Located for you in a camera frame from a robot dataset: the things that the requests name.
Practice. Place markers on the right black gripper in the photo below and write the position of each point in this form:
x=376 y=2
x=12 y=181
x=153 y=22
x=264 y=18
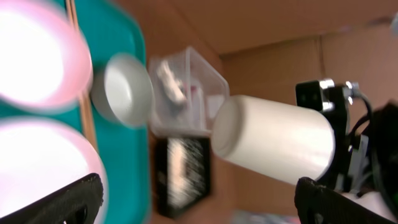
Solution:
x=365 y=154

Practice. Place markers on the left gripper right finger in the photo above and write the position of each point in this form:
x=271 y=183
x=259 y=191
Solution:
x=315 y=203

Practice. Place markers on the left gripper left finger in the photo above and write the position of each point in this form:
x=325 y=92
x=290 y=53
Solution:
x=78 y=202

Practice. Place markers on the pale green cup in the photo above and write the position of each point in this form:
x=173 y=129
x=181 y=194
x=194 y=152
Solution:
x=274 y=139

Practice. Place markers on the white rice grains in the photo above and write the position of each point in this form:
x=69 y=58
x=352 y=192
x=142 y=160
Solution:
x=185 y=172

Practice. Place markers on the grey-green bowl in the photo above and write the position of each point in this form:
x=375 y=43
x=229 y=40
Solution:
x=122 y=91

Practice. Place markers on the pink small bowl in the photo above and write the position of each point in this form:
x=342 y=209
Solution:
x=45 y=63

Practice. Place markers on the white tissue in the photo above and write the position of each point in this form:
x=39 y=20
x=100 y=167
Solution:
x=173 y=87

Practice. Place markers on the black waste tray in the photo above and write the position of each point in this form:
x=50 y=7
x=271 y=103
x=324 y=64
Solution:
x=161 y=183

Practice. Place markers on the clear plastic waste bin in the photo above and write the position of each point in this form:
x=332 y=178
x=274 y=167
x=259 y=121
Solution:
x=205 y=89

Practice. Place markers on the large pink plate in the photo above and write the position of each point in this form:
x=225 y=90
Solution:
x=40 y=156

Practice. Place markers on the left wooden chopstick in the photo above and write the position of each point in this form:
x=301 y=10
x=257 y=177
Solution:
x=86 y=114

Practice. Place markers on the teal serving tray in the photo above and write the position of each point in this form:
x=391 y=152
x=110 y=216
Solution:
x=123 y=151

